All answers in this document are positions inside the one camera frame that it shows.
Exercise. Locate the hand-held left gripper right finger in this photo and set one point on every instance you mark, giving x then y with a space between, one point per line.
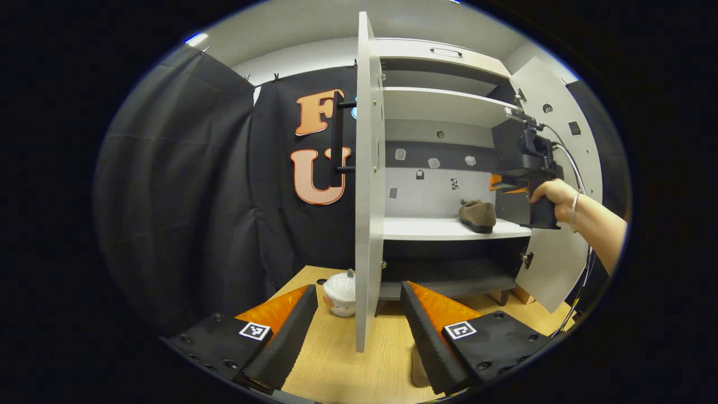
429 342

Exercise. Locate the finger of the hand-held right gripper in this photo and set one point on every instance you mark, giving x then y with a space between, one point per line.
496 180

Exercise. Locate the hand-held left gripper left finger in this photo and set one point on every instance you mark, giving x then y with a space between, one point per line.
289 342

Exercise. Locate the brown shoe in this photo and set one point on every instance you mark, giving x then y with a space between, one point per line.
479 216

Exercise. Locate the white shoe cabinet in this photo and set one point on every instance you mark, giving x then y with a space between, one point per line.
437 227

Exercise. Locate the white cabinet drawer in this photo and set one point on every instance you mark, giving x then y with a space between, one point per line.
404 49

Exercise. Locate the white round figurine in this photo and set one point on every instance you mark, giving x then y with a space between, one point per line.
339 294

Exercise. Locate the black backdrop cloth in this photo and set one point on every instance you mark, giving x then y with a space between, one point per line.
185 196

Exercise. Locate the ceiling light panel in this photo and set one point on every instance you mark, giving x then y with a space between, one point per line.
196 39

